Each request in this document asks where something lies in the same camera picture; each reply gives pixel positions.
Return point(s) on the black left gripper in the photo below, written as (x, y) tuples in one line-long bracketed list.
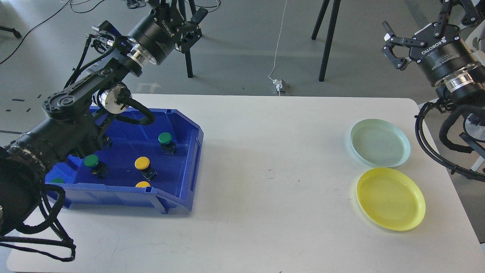
[(155, 35)]

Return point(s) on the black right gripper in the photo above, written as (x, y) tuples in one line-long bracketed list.
[(443, 51)]

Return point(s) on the yellow button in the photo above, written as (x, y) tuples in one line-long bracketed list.
[(143, 165), (143, 184)]

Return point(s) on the green button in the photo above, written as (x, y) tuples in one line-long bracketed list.
[(57, 180), (167, 144), (98, 168)]

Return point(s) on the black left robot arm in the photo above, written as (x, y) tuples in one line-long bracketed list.
[(77, 119)]

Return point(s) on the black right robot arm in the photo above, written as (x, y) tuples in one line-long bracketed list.
[(456, 73)]

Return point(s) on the light green plate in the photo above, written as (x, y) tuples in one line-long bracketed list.
[(379, 143)]

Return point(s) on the yellow plate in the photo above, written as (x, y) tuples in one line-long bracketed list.
[(390, 199)]

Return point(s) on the yellow button front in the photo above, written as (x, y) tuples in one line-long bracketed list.
[(143, 184)]

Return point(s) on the left black tripod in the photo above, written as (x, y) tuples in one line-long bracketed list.
[(181, 25)]

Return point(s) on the black tripod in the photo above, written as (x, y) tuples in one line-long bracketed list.
[(329, 35), (181, 25)]

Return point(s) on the right black tripod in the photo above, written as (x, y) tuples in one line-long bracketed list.
[(329, 35)]

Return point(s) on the blue plastic bin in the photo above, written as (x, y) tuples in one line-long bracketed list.
[(154, 166)]

